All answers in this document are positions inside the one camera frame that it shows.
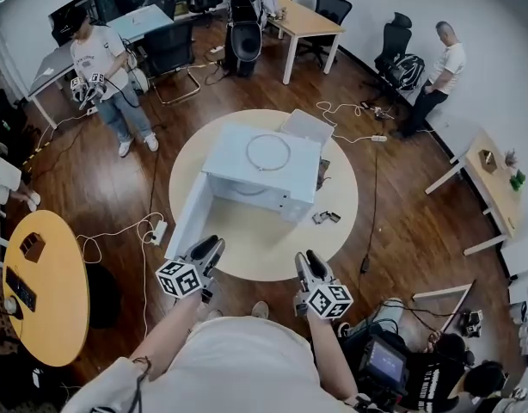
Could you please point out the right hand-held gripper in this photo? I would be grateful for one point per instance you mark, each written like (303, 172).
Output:
(330, 301)

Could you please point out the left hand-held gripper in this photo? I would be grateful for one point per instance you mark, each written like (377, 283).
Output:
(180, 280)

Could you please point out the person's right forearm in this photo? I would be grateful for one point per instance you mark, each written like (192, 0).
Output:
(333, 359)

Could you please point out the person's left forearm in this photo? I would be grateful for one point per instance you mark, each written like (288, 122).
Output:
(169, 334)

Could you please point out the white microwave oven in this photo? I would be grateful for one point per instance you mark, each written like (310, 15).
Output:
(229, 153)

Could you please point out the person's white shirt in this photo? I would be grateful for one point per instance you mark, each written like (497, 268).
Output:
(247, 368)

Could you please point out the white plastic tray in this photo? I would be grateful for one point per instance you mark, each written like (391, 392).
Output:
(307, 125)

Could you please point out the small white power strip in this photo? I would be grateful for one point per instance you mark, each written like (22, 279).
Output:
(379, 138)

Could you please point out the round orange table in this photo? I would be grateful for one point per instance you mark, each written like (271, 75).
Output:
(44, 291)

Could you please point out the small circuit board gadget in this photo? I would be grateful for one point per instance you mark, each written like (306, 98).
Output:
(378, 111)

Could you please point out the wooden desk organizer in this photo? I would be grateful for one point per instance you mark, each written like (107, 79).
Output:
(32, 245)

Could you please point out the black keyboard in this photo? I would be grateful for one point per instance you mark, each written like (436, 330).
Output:
(21, 288)

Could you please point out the black desk lamp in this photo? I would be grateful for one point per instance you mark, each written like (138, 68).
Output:
(18, 314)

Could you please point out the yellow black tape strip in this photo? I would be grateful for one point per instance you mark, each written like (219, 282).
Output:
(32, 155)

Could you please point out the white paper cup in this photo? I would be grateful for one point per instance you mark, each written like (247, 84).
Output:
(10, 303)

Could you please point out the black cantilever chair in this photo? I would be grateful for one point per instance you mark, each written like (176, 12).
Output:
(169, 50)

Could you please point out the wooden hexagon holder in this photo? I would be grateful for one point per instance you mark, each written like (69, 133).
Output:
(487, 161)

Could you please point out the black shell chair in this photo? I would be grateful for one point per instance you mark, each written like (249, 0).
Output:
(244, 41)

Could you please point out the black backpack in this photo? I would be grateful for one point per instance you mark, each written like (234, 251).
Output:
(410, 71)

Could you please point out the small green plant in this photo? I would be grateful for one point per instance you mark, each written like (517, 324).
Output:
(517, 179)

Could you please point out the green bottle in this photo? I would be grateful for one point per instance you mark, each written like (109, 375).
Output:
(5, 124)

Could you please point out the light blue desk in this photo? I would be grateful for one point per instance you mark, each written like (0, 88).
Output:
(139, 20)

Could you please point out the wooden top desk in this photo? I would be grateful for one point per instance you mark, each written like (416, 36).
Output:
(307, 20)

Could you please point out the small grey metal bracket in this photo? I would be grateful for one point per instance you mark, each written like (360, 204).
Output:
(334, 216)
(319, 218)

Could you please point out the white frame wooden desk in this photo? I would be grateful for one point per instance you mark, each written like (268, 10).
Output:
(492, 187)

